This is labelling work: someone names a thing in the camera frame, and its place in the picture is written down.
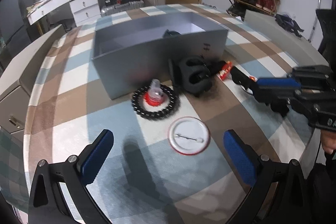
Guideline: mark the green plaid cloth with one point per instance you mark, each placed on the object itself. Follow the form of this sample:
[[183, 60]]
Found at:
[[13, 161]]

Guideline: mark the silver hard suitcase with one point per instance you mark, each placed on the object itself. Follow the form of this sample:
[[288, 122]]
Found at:
[[118, 7]]

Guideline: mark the small black hair accessory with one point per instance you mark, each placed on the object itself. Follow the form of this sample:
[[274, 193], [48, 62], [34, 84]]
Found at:
[[170, 33]]

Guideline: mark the dark grey fridge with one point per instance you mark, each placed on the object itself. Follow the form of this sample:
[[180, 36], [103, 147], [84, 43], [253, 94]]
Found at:
[[15, 8]]

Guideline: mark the person's right hand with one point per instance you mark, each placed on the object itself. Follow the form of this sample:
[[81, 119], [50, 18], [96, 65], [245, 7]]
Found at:
[[328, 142]]

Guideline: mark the red clear plastic trinket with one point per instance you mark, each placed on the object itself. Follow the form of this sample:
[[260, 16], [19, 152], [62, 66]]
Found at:
[[155, 94]]

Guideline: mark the white drawer desk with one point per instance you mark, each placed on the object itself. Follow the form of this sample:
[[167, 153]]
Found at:
[[84, 3]]

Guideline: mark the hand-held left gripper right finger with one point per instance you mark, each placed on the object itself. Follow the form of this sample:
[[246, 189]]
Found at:
[[240, 158]]

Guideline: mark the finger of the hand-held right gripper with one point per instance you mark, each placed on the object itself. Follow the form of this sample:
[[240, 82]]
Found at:
[[275, 96], [278, 82]]

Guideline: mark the beige cabinet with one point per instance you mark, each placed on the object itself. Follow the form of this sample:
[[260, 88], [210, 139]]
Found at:
[[23, 66]]

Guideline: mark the small red packet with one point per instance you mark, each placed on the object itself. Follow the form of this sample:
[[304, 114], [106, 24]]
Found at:
[[225, 71]]

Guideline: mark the white round pin badge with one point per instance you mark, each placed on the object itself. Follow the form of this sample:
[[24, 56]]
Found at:
[[183, 127]]

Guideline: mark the grey storage box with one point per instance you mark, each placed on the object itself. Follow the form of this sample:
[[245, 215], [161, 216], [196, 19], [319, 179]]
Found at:
[[147, 64]]

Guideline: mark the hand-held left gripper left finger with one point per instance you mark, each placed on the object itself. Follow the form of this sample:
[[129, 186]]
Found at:
[[98, 155]]

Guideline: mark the brown blue checkered blanket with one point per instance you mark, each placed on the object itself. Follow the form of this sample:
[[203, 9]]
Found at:
[[78, 98]]

